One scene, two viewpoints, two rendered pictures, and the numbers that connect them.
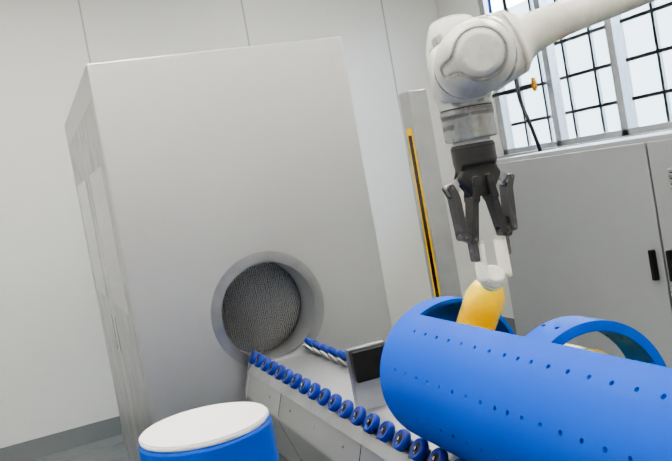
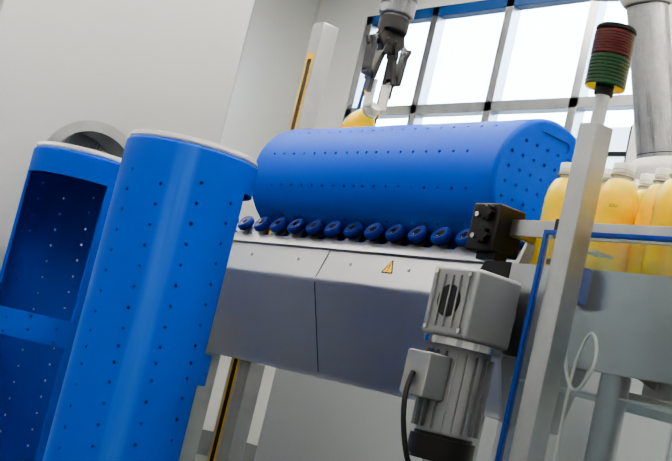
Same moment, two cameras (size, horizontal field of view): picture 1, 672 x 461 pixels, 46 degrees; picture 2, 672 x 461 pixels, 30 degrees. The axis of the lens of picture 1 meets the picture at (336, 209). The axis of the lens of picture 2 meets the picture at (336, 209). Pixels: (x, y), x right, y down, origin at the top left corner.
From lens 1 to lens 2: 1.84 m
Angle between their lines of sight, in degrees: 18
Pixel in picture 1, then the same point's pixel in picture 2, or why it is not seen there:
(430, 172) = (314, 94)
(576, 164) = not seen: hidden behind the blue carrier
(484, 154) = (402, 25)
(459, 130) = (393, 3)
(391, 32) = (246, 56)
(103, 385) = not seen: outside the picture
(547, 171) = not seen: hidden behind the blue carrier
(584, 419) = (418, 142)
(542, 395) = (395, 139)
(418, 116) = (323, 45)
